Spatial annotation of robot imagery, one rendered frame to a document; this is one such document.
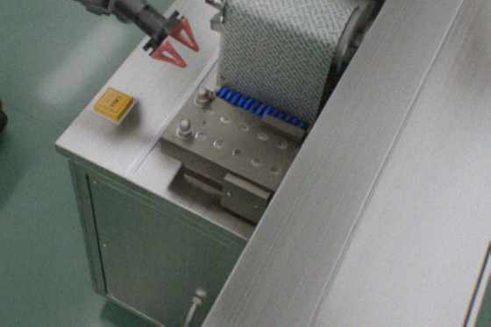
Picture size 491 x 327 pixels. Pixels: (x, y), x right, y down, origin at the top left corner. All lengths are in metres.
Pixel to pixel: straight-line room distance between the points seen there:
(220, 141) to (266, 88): 0.16
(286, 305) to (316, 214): 0.10
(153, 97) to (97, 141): 0.19
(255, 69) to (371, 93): 0.73
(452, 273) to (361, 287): 0.12
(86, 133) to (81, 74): 1.34
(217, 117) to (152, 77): 0.30
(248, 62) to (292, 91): 0.11
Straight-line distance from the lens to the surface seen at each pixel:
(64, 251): 2.53
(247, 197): 1.45
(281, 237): 0.66
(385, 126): 0.75
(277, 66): 1.45
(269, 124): 1.50
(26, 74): 3.02
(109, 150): 1.63
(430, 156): 1.02
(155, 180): 1.57
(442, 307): 0.91
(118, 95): 1.69
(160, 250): 1.80
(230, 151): 1.47
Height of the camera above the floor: 2.23
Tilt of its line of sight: 53 degrees down
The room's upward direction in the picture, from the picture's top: 4 degrees clockwise
